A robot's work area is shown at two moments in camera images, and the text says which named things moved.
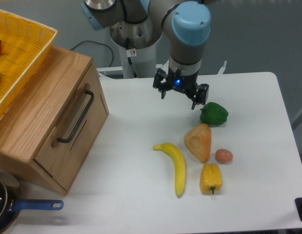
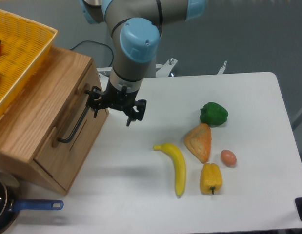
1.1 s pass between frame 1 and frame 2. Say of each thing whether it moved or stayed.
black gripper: moved
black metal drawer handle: stayed
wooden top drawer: stayed
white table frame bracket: stayed
